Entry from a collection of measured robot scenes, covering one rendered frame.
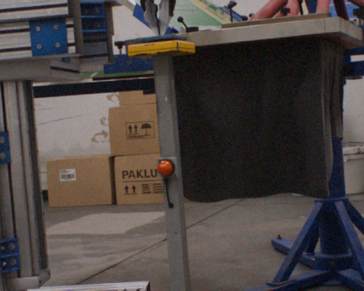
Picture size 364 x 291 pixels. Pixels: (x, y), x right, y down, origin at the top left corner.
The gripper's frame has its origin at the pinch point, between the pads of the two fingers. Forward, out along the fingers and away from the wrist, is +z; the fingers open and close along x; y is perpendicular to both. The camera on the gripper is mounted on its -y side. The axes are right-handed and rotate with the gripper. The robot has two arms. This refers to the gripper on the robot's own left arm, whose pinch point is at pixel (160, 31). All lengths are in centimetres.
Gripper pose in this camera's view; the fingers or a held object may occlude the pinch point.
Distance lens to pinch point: 200.9
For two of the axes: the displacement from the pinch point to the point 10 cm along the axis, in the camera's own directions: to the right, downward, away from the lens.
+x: 9.4, -0.5, -3.4
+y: -3.3, 0.8, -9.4
